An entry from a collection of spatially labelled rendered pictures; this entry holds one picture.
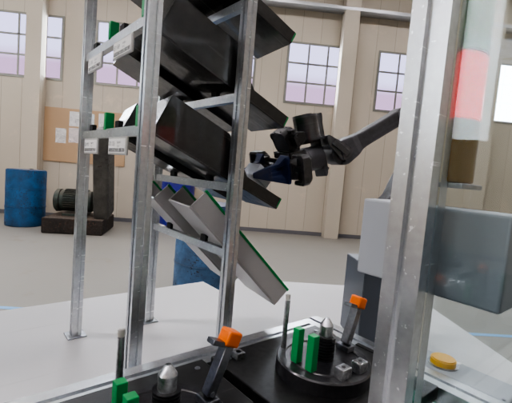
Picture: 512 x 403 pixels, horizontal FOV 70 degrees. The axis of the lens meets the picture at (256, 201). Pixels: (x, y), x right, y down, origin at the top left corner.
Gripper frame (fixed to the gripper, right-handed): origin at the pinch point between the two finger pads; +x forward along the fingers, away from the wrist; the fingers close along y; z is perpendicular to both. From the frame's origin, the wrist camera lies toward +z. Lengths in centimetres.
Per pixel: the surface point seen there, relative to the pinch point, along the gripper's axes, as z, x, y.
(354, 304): -17.5, 4.9, 28.3
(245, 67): 20.1, 6.2, 7.7
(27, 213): -131, 27, -665
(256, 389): -22.2, 23.8, 27.6
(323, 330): -18.7, 11.8, 28.5
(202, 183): -0.2, 12.6, -2.6
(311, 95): 9, -524, -529
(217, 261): -20.2, 9.2, -8.0
